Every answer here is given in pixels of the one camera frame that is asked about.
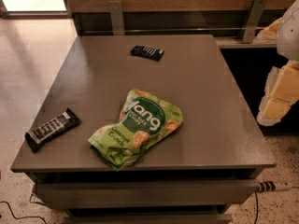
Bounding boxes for right metal bracket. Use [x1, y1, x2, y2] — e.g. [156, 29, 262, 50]
[240, 0, 268, 44]

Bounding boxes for black chocolate bar wrapper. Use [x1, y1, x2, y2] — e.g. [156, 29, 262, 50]
[24, 108, 81, 153]

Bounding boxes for green dang chips bag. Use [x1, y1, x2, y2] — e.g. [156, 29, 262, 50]
[88, 89, 183, 171]

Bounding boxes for blue rxbar snack bar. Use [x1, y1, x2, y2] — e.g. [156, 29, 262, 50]
[131, 46, 164, 62]

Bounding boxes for metal bracket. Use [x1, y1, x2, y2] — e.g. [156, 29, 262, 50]
[108, 0, 125, 35]
[240, 0, 268, 44]

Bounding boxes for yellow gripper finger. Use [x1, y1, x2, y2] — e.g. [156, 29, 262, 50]
[257, 18, 281, 42]
[257, 61, 299, 126]

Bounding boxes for white striped cable connector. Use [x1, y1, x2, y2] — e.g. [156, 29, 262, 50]
[257, 181, 292, 193]

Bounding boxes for grey drawer cabinet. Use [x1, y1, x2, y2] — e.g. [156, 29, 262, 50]
[12, 35, 276, 223]

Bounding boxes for black floor cable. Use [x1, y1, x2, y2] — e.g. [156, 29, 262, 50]
[0, 201, 49, 224]

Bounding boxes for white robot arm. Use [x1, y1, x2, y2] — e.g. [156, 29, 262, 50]
[257, 0, 299, 126]

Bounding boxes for left metal bracket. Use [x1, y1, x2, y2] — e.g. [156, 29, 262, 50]
[108, 0, 125, 35]

